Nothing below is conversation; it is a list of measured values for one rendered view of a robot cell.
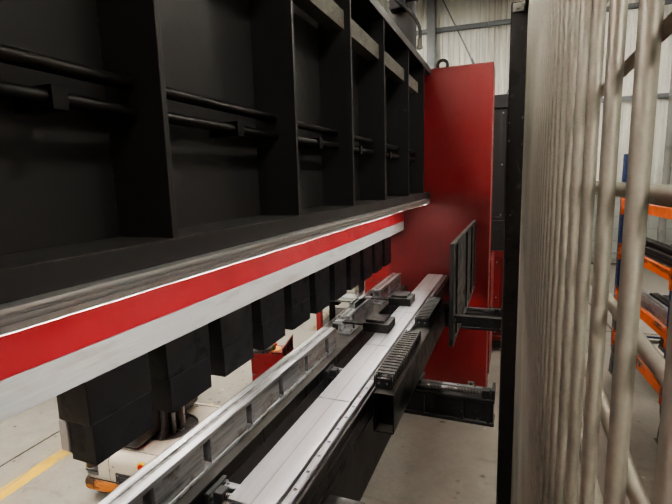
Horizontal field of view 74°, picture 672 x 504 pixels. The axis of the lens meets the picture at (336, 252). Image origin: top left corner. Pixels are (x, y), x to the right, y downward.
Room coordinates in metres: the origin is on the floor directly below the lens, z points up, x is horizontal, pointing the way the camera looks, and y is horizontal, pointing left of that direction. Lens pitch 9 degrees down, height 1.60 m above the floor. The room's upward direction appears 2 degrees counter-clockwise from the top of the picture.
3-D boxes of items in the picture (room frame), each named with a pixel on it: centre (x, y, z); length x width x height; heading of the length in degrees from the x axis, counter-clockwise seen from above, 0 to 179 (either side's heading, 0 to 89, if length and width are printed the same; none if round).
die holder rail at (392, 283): (2.82, -0.32, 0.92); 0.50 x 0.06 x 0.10; 158
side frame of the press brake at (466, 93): (3.15, -0.64, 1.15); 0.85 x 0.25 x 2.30; 68
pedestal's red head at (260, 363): (2.12, 0.32, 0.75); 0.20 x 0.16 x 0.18; 171
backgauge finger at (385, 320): (1.86, -0.10, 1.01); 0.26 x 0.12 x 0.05; 68
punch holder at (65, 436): (0.84, 0.46, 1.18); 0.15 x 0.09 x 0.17; 158
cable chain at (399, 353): (1.44, -0.21, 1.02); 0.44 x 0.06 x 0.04; 158
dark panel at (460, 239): (2.34, -0.68, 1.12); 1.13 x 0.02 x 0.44; 158
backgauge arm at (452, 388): (1.61, -0.25, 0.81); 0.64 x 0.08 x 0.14; 68
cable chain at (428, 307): (1.97, -0.41, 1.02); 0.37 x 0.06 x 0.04; 158
